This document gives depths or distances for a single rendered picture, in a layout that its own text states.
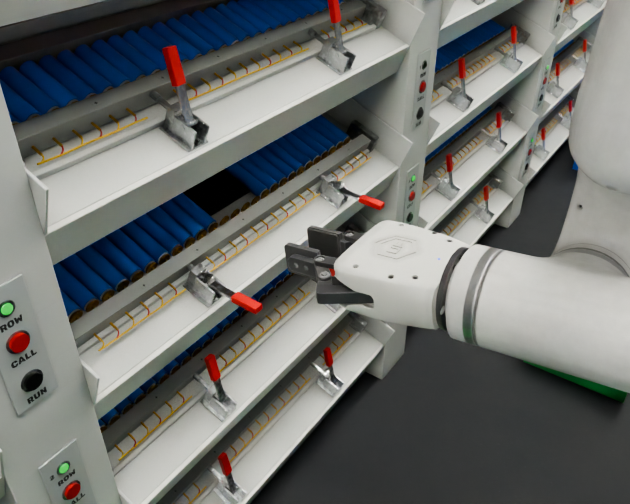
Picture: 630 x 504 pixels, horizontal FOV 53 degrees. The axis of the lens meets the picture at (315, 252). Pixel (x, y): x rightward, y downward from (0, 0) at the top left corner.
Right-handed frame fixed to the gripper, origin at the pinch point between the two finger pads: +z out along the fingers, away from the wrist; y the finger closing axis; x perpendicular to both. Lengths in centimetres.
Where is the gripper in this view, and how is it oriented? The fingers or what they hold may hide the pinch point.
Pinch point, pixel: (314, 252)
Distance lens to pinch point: 63.2
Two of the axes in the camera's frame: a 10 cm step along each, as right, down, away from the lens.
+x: 1.1, 8.6, 5.0
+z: -8.1, -2.1, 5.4
